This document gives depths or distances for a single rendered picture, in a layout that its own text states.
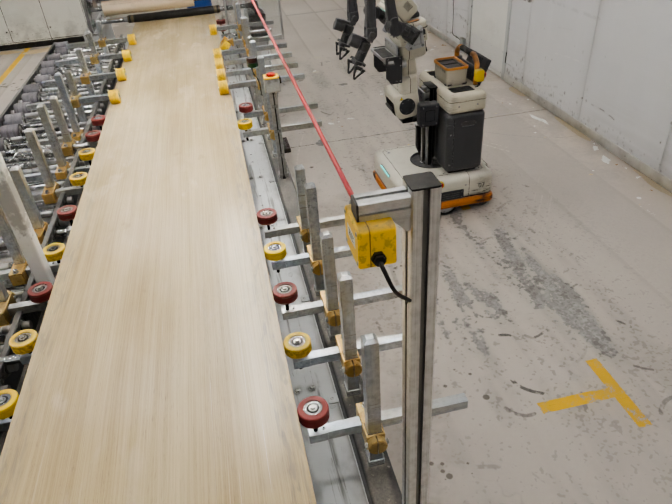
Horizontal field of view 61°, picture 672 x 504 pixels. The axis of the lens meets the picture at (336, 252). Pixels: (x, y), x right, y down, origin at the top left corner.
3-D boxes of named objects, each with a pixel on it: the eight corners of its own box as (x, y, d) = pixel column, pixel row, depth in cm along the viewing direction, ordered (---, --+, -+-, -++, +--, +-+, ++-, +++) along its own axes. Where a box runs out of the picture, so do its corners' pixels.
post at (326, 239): (340, 344, 201) (330, 228, 173) (342, 351, 198) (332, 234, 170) (330, 346, 200) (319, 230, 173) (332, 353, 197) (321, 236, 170)
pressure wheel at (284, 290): (283, 326, 187) (279, 298, 180) (272, 313, 192) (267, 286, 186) (304, 316, 190) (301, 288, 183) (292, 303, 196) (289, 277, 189)
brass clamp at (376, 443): (375, 411, 158) (375, 398, 155) (390, 451, 147) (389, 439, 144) (354, 416, 157) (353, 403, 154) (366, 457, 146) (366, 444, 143)
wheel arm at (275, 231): (368, 218, 239) (368, 209, 237) (370, 222, 236) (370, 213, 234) (264, 236, 233) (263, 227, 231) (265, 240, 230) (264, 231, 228)
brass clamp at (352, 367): (353, 343, 177) (352, 331, 174) (364, 375, 166) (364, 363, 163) (334, 347, 176) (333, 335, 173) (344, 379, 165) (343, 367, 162)
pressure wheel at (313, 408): (335, 443, 148) (332, 414, 141) (305, 451, 147) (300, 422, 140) (327, 419, 154) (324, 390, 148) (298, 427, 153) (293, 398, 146)
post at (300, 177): (314, 266, 242) (302, 162, 214) (315, 271, 239) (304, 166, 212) (305, 267, 241) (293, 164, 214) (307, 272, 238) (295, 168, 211)
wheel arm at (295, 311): (406, 292, 199) (406, 282, 197) (409, 298, 196) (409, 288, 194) (282, 316, 193) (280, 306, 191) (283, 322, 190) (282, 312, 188)
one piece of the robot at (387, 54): (394, 69, 368) (394, 34, 356) (409, 82, 346) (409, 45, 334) (370, 72, 366) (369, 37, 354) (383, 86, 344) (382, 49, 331)
